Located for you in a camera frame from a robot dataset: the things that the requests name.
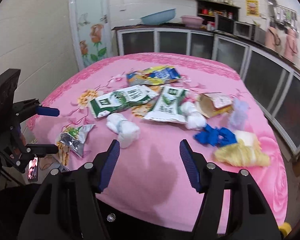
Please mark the lilac foam fruit net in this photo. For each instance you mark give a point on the lilac foam fruit net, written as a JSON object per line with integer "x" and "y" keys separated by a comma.
{"x": 239, "y": 115}

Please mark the green white milk pouch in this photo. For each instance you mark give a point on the green white milk pouch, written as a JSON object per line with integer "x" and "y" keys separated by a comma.
{"x": 121, "y": 100}

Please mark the red white cardboard box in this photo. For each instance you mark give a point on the red white cardboard box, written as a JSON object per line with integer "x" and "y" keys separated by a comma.
{"x": 213, "y": 104}

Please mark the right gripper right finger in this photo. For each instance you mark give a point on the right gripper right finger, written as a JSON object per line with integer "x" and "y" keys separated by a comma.
{"x": 250, "y": 216}

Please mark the pink thermos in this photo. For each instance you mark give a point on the pink thermos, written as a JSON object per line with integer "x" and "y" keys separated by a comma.
{"x": 291, "y": 45}
{"x": 272, "y": 40}

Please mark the white tissue wad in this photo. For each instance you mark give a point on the white tissue wad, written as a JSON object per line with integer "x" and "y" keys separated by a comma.
{"x": 127, "y": 131}
{"x": 194, "y": 119}

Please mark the yellow rimmed trash bin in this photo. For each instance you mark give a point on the yellow rimmed trash bin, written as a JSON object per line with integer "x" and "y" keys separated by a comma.
{"x": 285, "y": 229}

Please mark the pink thermos left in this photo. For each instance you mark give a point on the pink thermos left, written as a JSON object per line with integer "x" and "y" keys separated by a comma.
{"x": 272, "y": 40}

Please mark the hanging utensil rack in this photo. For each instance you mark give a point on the hanging utensil rack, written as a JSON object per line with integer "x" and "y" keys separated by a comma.
{"x": 282, "y": 17}

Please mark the blue rubber glove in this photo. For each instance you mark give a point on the blue rubber glove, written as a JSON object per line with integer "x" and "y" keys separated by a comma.
{"x": 218, "y": 137}

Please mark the yellow wall poster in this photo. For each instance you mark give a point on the yellow wall poster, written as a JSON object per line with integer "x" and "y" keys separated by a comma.
{"x": 252, "y": 8}

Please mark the kitchen counter cabinets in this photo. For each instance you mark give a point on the kitchen counter cabinets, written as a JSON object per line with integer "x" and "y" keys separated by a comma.
{"x": 273, "y": 81}

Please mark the yellow cabbage leaf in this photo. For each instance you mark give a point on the yellow cabbage leaf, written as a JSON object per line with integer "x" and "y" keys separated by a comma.
{"x": 246, "y": 152}

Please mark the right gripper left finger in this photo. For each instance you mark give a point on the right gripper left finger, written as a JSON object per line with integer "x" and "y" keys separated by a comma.
{"x": 65, "y": 205}

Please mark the silver microwave oven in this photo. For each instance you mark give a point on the silver microwave oven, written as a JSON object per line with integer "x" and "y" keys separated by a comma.
{"x": 250, "y": 32}

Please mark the black spice shelf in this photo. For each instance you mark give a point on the black spice shelf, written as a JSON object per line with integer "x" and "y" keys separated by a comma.
{"x": 207, "y": 10}

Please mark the pink floral tablecloth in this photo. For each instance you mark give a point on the pink floral tablecloth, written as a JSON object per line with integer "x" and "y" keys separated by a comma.
{"x": 149, "y": 181}

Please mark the silver yellow snack wrapper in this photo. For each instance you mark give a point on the silver yellow snack wrapper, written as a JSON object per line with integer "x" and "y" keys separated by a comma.
{"x": 74, "y": 138}

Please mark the pink plastic basin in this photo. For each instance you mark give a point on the pink plastic basin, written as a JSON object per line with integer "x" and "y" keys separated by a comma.
{"x": 192, "y": 21}

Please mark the blue plastic basin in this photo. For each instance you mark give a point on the blue plastic basin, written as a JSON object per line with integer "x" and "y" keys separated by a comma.
{"x": 158, "y": 18}

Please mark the yellow blue candy bag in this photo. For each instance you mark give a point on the yellow blue candy bag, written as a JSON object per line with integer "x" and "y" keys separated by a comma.
{"x": 154, "y": 76}

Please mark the flower painted glass door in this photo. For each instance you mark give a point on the flower painted glass door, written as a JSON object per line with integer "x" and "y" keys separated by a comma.
{"x": 91, "y": 32}

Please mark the pink thermos right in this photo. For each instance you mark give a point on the pink thermos right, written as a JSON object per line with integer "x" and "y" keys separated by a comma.
{"x": 291, "y": 45}

